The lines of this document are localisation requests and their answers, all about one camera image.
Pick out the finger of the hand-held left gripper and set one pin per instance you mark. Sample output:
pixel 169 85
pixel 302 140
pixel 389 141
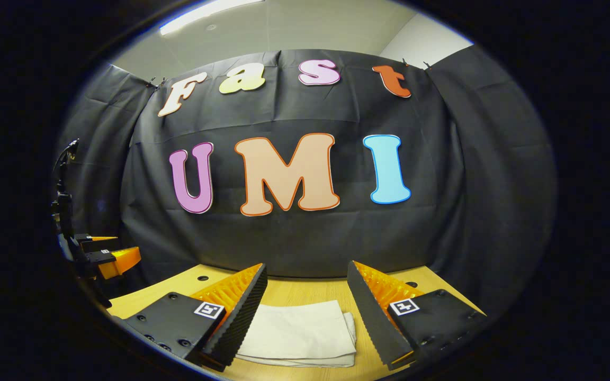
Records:
pixel 90 242
pixel 119 260

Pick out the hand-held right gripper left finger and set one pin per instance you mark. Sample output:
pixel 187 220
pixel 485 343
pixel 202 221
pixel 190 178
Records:
pixel 241 317

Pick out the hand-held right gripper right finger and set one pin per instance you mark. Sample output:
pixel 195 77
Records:
pixel 371 320

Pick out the white jeans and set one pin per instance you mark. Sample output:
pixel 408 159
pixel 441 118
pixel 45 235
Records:
pixel 299 330

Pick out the black backdrop cloth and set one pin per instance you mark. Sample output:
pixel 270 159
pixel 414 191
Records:
pixel 442 211

